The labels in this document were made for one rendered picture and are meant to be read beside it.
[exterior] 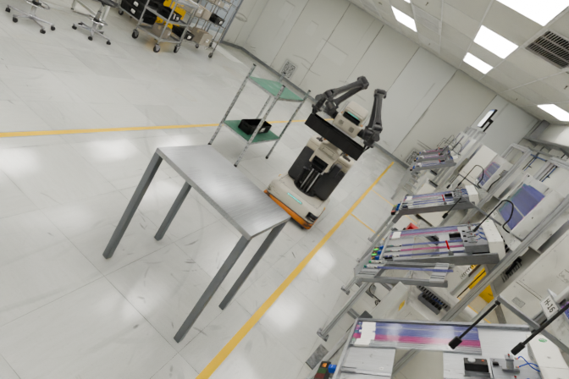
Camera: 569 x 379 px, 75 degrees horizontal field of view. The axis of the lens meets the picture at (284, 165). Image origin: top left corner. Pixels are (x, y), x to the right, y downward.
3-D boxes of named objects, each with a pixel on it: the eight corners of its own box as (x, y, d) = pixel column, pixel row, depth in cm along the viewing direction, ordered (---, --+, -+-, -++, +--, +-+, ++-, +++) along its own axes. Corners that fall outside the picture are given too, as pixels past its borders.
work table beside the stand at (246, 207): (157, 235, 259) (210, 144, 233) (225, 308, 238) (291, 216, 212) (102, 255, 219) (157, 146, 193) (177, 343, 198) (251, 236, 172)
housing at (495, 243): (492, 264, 224) (488, 241, 223) (483, 238, 268) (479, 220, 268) (507, 263, 220) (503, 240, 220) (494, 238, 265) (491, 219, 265)
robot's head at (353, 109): (347, 107, 368) (352, 98, 355) (364, 120, 364) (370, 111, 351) (339, 116, 361) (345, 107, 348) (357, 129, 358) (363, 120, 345)
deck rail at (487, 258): (380, 270, 248) (378, 260, 248) (380, 269, 250) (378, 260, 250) (499, 263, 220) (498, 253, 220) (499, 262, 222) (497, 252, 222)
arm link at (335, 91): (367, 87, 339) (361, 78, 342) (370, 84, 334) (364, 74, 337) (328, 101, 327) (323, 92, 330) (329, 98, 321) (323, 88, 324)
